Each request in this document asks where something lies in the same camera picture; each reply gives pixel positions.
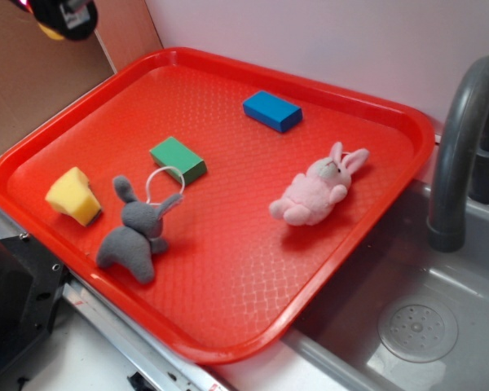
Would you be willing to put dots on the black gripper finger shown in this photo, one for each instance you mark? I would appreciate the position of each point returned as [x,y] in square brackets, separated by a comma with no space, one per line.
[73,20]

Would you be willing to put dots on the yellow rubber duck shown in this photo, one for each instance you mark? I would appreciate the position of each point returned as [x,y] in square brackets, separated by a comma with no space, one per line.
[51,33]

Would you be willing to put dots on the pink plush bunny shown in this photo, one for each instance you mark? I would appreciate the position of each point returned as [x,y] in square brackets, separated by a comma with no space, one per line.
[311,196]

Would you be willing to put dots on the brown cardboard panel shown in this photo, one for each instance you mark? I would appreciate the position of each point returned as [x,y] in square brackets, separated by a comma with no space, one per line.
[40,76]

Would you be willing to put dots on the green wooden block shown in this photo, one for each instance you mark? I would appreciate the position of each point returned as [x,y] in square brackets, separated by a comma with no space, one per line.
[185,166]

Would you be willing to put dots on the yellow sponge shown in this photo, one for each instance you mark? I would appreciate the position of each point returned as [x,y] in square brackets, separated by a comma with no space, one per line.
[71,195]

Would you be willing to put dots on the blue wooden block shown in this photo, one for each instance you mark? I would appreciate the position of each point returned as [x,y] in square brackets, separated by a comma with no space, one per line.
[272,111]

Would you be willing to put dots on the red plastic tray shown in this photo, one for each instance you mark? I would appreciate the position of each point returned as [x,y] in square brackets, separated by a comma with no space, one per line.
[233,278]

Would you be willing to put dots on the grey plush bunny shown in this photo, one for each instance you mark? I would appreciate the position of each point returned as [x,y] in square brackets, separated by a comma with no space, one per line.
[133,244]

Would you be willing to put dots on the grey toy faucet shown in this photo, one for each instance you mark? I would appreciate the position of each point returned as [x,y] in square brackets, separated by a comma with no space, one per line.
[462,165]

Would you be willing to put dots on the grey toy sink basin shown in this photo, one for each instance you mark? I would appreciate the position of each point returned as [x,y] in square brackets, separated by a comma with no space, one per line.
[338,332]

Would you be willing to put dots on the sink drain cover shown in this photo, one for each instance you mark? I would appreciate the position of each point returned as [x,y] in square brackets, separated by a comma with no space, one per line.
[417,331]

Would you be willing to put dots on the black metal bracket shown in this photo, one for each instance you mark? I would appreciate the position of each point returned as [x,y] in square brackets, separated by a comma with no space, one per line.
[31,284]

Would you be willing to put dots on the silver metal rail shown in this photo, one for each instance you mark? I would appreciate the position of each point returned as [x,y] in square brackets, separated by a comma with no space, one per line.
[157,364]

